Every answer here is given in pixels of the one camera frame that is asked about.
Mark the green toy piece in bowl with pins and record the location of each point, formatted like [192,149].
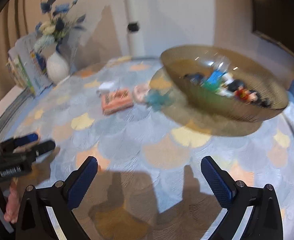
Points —
[211,85]

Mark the patterned fan-motif tablecloth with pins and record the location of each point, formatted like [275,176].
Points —
[149,183]

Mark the white ribbed vase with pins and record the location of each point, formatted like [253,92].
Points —
[57,68]

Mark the blue white artificial flowers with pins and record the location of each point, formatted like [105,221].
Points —
[58,26]

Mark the teal leaf-shaped hair clip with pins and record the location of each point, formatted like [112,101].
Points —
[157,101]

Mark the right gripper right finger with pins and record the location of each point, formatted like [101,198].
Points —
[265,220]

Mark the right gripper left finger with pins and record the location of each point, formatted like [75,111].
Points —
[33,219]

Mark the stack of books and leaflets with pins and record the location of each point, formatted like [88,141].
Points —
[31,65]

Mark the orange card box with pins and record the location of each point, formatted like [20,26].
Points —
[113,102]

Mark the white charger cube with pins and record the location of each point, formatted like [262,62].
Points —
[105,88]

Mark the blue toy bottle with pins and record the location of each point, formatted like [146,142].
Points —
[219,69]

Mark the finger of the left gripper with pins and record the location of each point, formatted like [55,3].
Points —
[42,148]
[25,140]

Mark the pink oval eraser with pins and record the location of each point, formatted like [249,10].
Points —
[140,92]

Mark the red black-haired toy figurine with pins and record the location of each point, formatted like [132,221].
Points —
[244,94]

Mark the amber ribbed glass bowl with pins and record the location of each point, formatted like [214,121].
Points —
[181,60]

